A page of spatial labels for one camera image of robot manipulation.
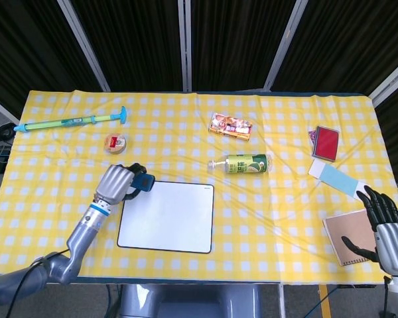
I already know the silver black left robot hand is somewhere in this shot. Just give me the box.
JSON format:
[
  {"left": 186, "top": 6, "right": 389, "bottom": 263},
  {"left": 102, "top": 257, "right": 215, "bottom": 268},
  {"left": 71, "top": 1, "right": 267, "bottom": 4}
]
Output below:
[{"left": 94, "top": 162, "right": 147, "bottom": 207}]

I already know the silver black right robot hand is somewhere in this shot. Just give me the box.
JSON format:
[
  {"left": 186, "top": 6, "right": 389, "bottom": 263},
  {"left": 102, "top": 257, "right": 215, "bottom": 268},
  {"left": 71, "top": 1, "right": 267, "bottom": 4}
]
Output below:
[{"left": 341, "top": 185, "right": 398, "bottom": 276}]

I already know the blue whiteboard eraser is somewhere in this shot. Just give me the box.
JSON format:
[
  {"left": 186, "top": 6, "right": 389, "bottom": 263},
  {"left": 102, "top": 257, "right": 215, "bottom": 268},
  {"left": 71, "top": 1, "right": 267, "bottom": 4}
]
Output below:
[{"left": 132, "top": 174, "right": 155, "bottom": 193}]

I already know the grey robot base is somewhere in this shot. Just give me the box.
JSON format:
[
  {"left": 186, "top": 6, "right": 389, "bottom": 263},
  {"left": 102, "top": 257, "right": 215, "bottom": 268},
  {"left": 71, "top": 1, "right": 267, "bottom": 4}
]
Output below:
[{"left": 119, "top": 284, "right": 263, "bottom": 318}]

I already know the white board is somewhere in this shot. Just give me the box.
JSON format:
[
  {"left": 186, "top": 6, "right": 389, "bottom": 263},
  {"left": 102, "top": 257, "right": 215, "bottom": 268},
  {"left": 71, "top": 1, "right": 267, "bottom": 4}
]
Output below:
[{"left": 117, "top": 180, "right": 216, "bottom": 255}]

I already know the round tan tape roll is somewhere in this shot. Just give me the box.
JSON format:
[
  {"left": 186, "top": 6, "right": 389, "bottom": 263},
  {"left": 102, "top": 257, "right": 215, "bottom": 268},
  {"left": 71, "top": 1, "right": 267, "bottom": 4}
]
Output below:
[{"left": 103, "top": 132, "right": 127, "bottom": 156}]

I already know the brown spiral notebook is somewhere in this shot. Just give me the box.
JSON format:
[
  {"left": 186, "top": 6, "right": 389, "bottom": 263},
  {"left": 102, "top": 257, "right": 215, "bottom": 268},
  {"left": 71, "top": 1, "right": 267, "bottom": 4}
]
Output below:
[{"left": 322, "top": 208, "right": 381, "bottom": 268}]

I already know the green blue toy water pump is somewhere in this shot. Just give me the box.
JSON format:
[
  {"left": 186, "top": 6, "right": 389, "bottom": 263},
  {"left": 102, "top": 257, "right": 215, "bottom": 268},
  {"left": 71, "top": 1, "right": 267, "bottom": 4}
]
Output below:
[{"left": 13, "top": 105, "right": 128, "bottom": 133}]

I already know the white blue paper packet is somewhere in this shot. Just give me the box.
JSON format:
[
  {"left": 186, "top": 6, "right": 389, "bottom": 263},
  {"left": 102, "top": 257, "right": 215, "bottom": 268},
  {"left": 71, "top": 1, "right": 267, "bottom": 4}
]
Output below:
[{"left": 307, "top": 158, "right": 371, "bottom": 200}]

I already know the white table leg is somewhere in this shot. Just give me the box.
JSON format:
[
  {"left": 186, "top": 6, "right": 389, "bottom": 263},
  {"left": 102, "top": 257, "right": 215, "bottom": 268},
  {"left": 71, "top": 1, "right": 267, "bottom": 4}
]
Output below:
[{"left": 277, "top": 283, "right": 287, "bottom": 318}]

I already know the orange snack box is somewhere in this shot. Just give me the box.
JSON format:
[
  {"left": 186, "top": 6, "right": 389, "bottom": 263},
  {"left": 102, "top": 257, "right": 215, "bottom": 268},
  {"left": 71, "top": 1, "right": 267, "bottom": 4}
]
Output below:
[{"left": 208, "top": 112, "right": 254, "bottom": 142}]

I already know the yellow checked tablecloth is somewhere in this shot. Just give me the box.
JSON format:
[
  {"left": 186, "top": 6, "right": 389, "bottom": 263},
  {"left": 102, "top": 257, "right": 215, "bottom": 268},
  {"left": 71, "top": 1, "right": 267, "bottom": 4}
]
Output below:
[{"left": 0, "top": 89, "right": 398, "bottom": 286}]

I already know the green label tea bottle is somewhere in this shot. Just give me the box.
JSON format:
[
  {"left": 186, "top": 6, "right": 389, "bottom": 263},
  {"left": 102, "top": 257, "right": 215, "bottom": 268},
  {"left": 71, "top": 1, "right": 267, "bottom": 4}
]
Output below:
[{"left": 208, "top": 153, "right": 273, "bottom": 174}]

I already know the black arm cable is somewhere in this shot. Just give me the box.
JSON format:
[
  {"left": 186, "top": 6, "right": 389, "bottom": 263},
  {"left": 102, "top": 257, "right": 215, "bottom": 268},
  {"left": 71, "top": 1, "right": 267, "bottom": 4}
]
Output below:
[{"left": 11, "top": 250, "right": 70, "bottom": 318}]

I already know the black floor cable bundle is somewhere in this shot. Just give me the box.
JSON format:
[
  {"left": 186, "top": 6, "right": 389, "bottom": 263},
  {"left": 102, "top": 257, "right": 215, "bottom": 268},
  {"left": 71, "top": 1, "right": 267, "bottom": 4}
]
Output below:
[{"left": 0, "top": 125, "right": 17, "bottom": 166}]

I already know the silver screen frame post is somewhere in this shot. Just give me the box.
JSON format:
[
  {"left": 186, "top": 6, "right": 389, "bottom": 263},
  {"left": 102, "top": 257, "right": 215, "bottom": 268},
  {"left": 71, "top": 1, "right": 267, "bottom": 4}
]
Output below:
[
  {"left": 367, "top": 54, "right": 398, "bottom": 107},
  {"left": 263, "top": 0, "right": 310, "bottom": 91},
  {"left": 57, "top": 0, "right": 111, "bottom": 93},
  {"left": 178, "top": 0, "right": 194, "bottom": 93},
  {"left": 0, "top": 92, "right": 20, "bottom": 126}
]

